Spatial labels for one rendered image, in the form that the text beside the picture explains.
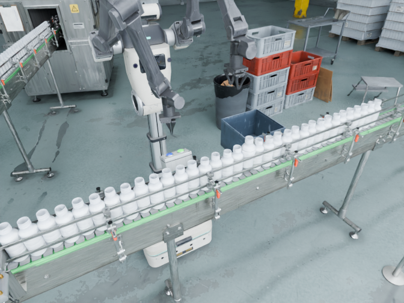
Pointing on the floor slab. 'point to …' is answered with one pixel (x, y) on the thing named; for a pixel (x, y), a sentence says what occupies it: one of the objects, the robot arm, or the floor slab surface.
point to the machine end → (61, 56)
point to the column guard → (300, 8)
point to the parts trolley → (319, 33)
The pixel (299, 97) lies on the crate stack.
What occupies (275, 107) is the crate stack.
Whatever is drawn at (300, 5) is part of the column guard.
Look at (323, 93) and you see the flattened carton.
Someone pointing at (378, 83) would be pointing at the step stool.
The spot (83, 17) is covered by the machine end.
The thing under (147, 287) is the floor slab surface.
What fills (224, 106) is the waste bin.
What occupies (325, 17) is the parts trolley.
